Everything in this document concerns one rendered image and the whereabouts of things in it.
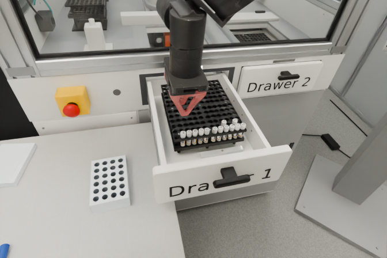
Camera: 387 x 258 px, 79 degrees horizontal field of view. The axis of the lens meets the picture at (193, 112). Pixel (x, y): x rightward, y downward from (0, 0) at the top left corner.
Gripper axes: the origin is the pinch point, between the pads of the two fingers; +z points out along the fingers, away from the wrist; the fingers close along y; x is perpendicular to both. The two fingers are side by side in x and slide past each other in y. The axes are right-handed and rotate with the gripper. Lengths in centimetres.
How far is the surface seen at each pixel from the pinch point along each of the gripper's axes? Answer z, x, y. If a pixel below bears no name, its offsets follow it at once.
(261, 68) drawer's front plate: 5.6, -29.6, 20.0
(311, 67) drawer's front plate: 7, -48, 20
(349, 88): 87, -178, 94
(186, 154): 14.2, -1.1, -1.8
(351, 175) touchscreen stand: 75, -101, 11
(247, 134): 12.6, -18.2, 0.3
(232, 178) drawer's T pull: 6.0, -6.8, -14.9
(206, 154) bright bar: 12.9, -5.6, -3.8
